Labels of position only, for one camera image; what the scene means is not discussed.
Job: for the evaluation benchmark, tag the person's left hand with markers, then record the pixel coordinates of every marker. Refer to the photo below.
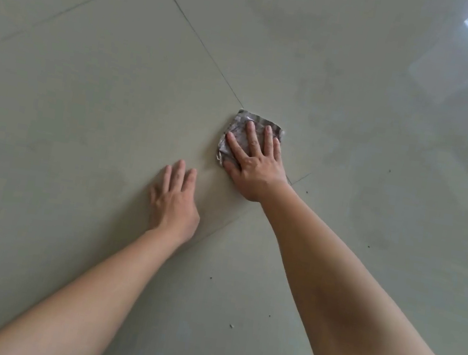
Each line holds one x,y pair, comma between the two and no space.
174,207

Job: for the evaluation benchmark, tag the person's right hand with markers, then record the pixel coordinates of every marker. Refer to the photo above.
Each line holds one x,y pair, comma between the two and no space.
258,165

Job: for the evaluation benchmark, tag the grey rag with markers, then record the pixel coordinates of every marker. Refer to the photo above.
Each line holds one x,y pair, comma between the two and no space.
240,125

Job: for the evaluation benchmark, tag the person's left forearm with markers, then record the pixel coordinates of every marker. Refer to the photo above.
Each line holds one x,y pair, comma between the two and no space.
77,301

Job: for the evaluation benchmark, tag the person's right forearm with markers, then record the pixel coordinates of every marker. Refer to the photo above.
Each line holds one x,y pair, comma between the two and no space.
363,311

